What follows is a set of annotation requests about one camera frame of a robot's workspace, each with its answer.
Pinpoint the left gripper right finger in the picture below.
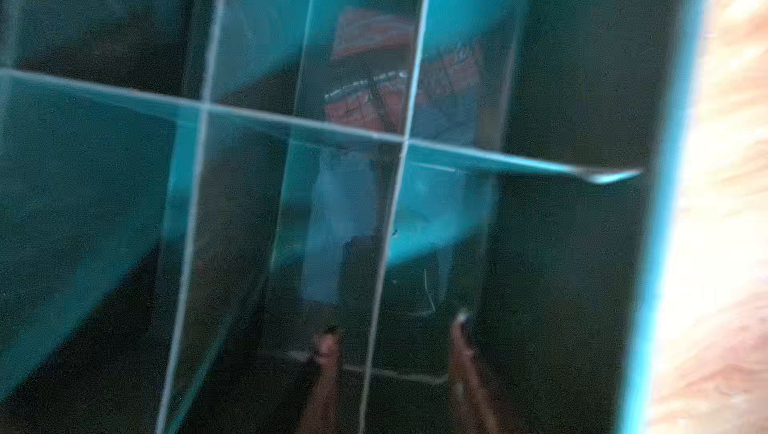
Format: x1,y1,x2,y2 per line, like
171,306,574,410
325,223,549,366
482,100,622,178
449,311,501,433

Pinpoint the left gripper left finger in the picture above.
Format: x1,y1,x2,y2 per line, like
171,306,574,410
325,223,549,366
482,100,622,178
295,327,343,433

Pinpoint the green divided organizer tray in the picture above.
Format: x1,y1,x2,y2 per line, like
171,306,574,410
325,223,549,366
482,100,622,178
1,0,703,433

